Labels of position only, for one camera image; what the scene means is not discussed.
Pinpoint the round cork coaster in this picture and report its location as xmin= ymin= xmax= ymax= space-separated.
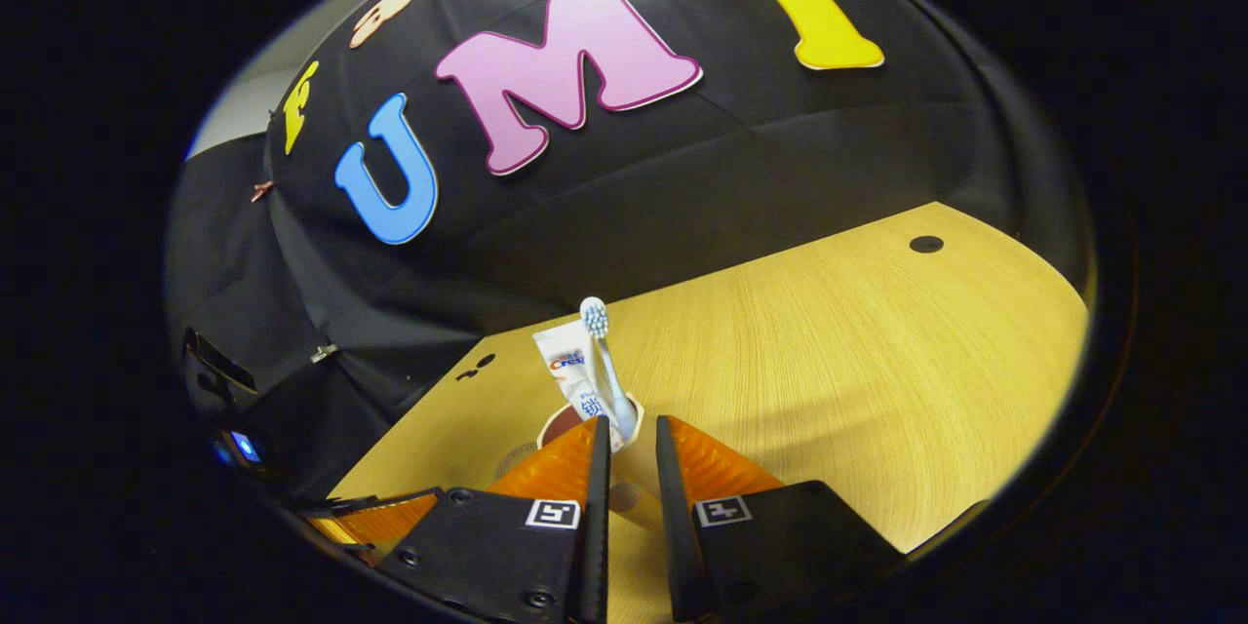
xmin=495 ymin=442 xmax=539 ymax=481

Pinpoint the black backdrop cloth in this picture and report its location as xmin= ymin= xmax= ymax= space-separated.
xmin=166 ymin=0 xmax=1098 ymax=498

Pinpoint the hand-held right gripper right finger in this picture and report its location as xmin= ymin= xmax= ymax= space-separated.
xmin=655 ymin=414 xmax=908 ymax=623

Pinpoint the white toothpaste tube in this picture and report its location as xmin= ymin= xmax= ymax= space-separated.
xmin=532 ymin=320 xmax=625 ymax=449

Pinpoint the beige cup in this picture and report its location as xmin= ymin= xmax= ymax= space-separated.
xmin=536 ymin=393 xmax=666 ymax=532

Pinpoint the light blue toothbrush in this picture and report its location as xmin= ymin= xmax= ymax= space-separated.
xmin=579 ymin=296 xmax=640 ymax=440

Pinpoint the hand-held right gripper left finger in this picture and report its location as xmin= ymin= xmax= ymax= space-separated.
xmin=375 ymin=414 xmax=613 ymax=624

